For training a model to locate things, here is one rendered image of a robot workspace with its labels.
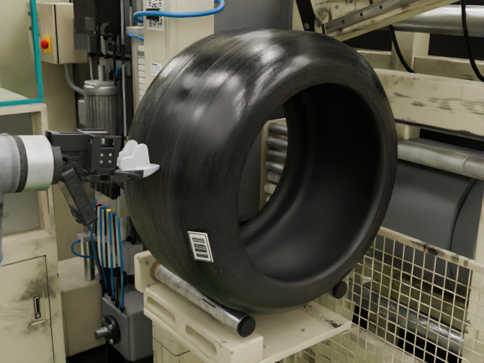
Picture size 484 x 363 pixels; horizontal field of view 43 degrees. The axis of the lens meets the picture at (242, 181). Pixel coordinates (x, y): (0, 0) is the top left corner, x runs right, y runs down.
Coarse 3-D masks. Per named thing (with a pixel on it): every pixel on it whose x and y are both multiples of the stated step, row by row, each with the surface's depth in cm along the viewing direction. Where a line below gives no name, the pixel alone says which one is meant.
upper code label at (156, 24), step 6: (150, 0) 146; (156, 0) 143; (162, 0) 141; (150, 6) 146; (156, 6) 144; (162, 6) 142; (162, 18) 143; (150, 24) 147; (156, 24) 145; (162, 24) 143; (162, 30) 144
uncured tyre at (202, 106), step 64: (192, 64) 118; (256, 64) 111; (320, 64) 116; (192, 128) 108; (256, 128) 110; (320, 128) 158; (384, 128) 132; (128, 192) 124; (192, 192) 108; (320, 192) 160; (384, 192) 138; (192, 256) 113; (256, 256) 154; (320, 256) 149
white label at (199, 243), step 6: (192, 234) 110; (198, 234) 109; (204, 234) 109; (192, 240) 111; (198, 240) 110; (204, 240) 109; (192, 246) 112; (198, 246) 111; (204, 246) 110; (198, 252) 112; (204, 252) 111; (210, 252) 110; (198, 258) 112; (204, 258) 112; (210, 258) 111
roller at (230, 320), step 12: (156, 276) 150; (168, 276) 146; (180, 288) 142; (192, 288) 139; (192, 300) 138; (204, 300) 135; (216, 312) 131; (228, 312) 129; (240, 312) 128; (228, 324) 128; (240, 324) 126; (252, 324) 127
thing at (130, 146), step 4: (132, 140) 111; (128, 144) 111; (132, 144) 111; (136, 144) 112; (124, 148) 110; (128, 148) 111; (132, 148) 111; (120, 152) 110; (124, 152) 111; (128, 152) 111; (132, 152) 112; (120, 156) 110; (124, 156) 111; (152, 164) 114; (156, 164) 114; (116, 168) 109
